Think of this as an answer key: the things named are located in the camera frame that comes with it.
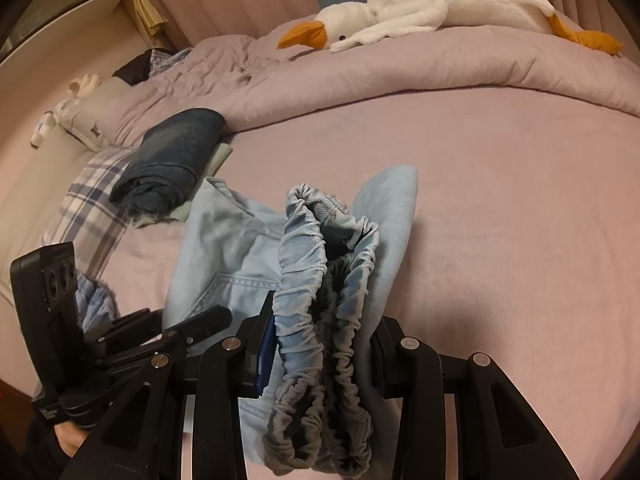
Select dark blue folded jeans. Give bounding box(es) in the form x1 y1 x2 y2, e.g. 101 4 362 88
109 108 227 216

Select small white plush toy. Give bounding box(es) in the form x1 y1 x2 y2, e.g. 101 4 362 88
67 74 103 99
30 97 72 148

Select cream padded headboard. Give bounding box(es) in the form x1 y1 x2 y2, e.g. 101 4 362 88
0 25 131 311

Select pink quilt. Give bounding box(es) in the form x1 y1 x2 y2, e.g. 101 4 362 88
117 22 640 161

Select light blue pants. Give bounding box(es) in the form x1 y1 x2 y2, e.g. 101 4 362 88
162 165 418 476

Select blue gathered cloth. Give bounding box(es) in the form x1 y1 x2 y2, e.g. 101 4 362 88
75 275 119 332

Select dark garment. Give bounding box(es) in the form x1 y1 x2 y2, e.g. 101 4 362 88
112 50 157 86

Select pale green folded cloth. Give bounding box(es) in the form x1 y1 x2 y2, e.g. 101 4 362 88
170 142 235 223

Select person's left forearm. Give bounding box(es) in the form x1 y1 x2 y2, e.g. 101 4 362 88
22 412 96 480

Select plaid pillow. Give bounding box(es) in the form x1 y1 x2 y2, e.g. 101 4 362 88
42 147 146 281

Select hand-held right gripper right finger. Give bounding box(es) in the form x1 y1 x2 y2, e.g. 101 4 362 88
370 316 581 480

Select pink bed sheet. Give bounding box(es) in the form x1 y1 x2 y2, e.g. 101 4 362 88
97 85 640 480

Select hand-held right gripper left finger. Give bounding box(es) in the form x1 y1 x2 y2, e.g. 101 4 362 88
60 290 277 480

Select white shelf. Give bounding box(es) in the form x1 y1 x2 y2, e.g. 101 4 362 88
0 0 132 63

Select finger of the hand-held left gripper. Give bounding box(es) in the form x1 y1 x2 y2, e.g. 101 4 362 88
84 308 166 356
104 305 234 369

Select blue plaid shirt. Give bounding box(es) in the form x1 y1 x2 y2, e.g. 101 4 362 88
147 47 193 79

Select white goose plush toy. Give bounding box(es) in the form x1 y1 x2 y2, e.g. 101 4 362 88
276 0 625 56

